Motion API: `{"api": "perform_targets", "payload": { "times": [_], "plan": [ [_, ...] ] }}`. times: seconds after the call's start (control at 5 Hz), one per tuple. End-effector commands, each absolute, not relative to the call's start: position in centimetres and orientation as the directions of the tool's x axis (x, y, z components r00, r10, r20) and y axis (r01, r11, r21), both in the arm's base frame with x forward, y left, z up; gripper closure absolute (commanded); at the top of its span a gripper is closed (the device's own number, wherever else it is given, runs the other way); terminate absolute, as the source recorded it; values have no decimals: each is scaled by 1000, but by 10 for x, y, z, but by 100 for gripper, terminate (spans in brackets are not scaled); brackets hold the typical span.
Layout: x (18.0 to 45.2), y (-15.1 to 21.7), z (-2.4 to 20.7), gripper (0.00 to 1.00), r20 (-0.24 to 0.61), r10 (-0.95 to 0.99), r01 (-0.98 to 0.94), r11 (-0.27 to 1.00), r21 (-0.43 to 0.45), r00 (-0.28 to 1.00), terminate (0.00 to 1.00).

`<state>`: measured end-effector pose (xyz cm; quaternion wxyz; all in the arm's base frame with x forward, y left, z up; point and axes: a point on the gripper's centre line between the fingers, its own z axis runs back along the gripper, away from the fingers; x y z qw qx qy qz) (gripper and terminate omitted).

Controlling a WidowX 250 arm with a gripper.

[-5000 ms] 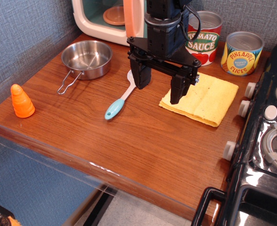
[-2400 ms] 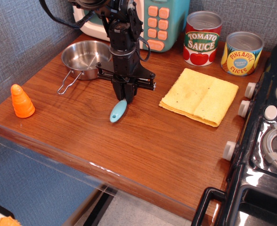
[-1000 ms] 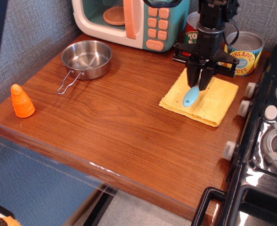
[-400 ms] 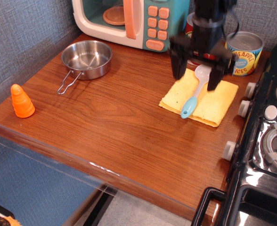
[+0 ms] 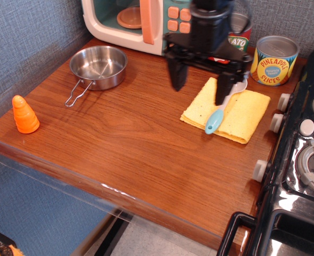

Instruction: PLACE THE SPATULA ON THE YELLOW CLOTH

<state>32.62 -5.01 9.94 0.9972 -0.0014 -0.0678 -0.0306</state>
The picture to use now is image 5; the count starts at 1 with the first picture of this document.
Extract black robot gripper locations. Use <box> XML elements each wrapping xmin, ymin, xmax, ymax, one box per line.
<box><xmin>163</xmin><ymin>7</ymin><xmax>252</xmax><ymax>106</ymax></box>

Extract white spatula with teal handle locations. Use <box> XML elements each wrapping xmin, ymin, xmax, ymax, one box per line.
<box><xmin>205</xmin><ymin>78</ymin><xmax>248</xmax><ymax>134</ymax></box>

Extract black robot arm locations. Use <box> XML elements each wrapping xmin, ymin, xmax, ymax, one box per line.
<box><xmin>164</xmin><ymin>1</ymin><xmax>252</xmax><ymax>106</ymax></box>

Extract folded yellow cloth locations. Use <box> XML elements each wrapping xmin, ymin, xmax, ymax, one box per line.
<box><xmin>180</xmin><ymin>77</ymin><xmax>271</xmax><ymax>144</ymax></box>

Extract tomato sauce can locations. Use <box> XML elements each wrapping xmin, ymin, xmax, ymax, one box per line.
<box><xmin>228</xmin><ymin>12</ymin><xmax>252</xmax><ymax>52</ymax></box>

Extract pineapple slices can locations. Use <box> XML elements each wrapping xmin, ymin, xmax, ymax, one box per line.
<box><xmin>250</xmin><ymin>35</ymin><xmax>300</xmax><ymax>86</ymax></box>

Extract toy microwave oven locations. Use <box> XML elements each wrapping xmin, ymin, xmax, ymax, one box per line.
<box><xmin>81</xmin><ymin>0</ymin><xmax>191</xmax><ymax>55</ymax></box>

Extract orange plate inside microwave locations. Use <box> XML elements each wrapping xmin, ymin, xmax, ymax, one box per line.
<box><xmin>116</xmin><ymin>6</ymin><xmax>142</xmax><ymax>29</ymax></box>

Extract small steel pan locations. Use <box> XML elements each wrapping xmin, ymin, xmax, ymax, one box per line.
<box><xmin>65</xmin><ymin>46</ymin><xmax>128</xmax><ymax>107</ymax></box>

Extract black toy stove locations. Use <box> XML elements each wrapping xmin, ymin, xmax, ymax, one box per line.
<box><xmin>217</xmin><ymin>51</ymin><xmax>314</xmax><ymax>255</ymax></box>

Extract orange toy carrot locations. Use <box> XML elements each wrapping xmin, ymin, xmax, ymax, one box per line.
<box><xmin>12</xmin><ymin>95</ymin><xmax>40</xmax><ymax>134</ymax></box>

